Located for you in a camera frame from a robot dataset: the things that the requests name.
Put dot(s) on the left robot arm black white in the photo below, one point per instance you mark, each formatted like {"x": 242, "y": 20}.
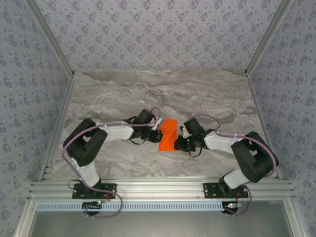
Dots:
{"x": 84, "y": 148}

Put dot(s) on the orange paper sheet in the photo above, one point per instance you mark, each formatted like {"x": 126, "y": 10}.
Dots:
{"x": 166, "y": 145}

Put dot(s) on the small black controller board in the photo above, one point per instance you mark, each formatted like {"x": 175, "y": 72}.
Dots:
{"x": 92, "y": 206}
{"x": 230, "y": 207}

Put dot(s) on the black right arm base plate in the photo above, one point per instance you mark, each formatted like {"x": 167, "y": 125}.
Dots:
{"x": 211, "y": 191}

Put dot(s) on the grey metal panel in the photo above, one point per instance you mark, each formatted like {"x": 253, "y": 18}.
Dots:
{"x": 160, "y": 224}

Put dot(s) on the aluminium mounting beam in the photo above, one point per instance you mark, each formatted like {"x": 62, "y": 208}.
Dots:
{"x": 160, "y": 190}

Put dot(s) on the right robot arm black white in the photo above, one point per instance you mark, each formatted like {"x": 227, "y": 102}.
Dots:
{"x": 254, "y": 158}

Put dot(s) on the aluminium frame post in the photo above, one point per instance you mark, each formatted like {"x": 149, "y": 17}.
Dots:
{"x": 266, "y": 39}
{"x": 53, "y": 42}

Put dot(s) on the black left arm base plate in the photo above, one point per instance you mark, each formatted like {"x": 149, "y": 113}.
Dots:
{"x": 108, "y": 191}

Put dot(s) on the aluminium side rail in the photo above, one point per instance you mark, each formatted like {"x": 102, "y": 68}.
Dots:
{"x": 259, "y": 116}
{"x": 60, "y": 118}

